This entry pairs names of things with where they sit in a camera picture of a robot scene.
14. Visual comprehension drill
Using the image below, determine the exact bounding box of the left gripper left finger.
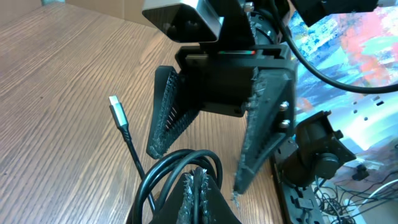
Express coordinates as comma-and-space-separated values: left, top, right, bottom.
150, 173, 194, 224

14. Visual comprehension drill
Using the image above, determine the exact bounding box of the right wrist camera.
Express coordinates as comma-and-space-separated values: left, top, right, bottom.
142, 0, 224, 43

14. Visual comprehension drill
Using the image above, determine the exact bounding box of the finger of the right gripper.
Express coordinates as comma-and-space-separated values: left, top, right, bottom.
233, 70, 296, 194
146, 66, 200, 159

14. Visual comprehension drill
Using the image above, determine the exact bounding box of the black cable bundle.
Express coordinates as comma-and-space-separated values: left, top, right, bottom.
108, 95, 224, 224

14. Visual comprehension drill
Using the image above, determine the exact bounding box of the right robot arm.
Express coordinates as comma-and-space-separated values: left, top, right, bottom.
142, 1, 379, 193

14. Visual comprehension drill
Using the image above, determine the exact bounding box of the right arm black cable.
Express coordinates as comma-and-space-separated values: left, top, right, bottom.
267, 0, 398, 95

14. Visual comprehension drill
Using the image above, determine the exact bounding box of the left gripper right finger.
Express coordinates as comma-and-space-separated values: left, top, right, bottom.
197, 167, 241, 224

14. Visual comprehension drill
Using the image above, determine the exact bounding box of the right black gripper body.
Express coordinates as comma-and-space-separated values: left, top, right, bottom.
174, 1, 297, 118

